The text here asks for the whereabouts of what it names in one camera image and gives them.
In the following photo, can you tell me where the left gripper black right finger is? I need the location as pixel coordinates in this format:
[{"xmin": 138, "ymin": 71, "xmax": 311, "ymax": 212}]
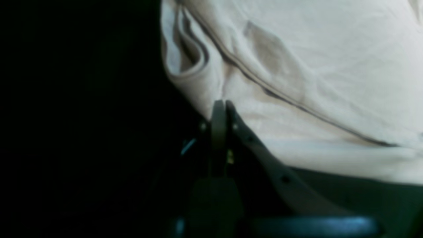
[{"xmin": 226, "ymin": 101, "xmax": 351, "ymax": 216}]

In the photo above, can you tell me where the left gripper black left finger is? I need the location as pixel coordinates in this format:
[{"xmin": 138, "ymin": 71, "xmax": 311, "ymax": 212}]
[{"xmin": 195, "ymin": 100, "xmax": 228, "ymax": 185}]

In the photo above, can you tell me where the pink T-shirt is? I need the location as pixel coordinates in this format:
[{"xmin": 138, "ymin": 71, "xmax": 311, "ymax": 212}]
[{"xmin": 160, "ymin": 0, "xmax": 423, "ymax": 185}]

